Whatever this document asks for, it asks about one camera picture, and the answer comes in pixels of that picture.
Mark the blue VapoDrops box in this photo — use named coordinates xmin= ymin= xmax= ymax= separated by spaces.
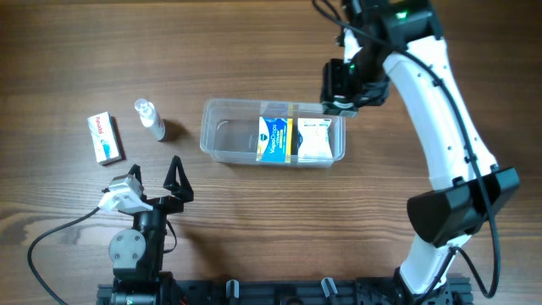
xmin=257 ymin=116 xmax=293 ymax=164

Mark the white pouch packet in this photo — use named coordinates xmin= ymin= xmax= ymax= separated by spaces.
xmin=297 ymin=118 xmax=333 ymax=163

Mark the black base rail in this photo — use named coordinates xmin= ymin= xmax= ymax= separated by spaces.
xmin=96 ymin=276 xmax=473 ymax=305

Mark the white Panadol box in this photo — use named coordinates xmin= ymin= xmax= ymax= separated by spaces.
xmin=87 ymin=112 xmax=122 ymax=165

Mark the white spray bottle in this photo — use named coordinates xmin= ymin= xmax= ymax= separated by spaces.
xmin=134 ymin=98 xmax=166 ymax=141

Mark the clear plastic container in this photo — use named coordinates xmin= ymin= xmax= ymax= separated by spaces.
xmin=200 ymin=98 xmax=346 ymax=167

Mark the left camera cable black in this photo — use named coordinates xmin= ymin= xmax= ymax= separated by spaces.
xmin=26 ymin=208 xmax=99 ymax=305

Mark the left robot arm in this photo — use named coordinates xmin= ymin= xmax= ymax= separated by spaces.
xmin=97 ymin=156 xmax=194 ymax=305

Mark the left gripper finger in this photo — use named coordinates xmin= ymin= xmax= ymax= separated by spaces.
xmin=163 ymin=156 xmax=194 ymax=202
xmin=126 ymin=164 xmax=142 ymax=186

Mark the green round-label box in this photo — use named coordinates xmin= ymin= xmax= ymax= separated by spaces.
xmin=322 ymin=101 xmax=358 ymax=118

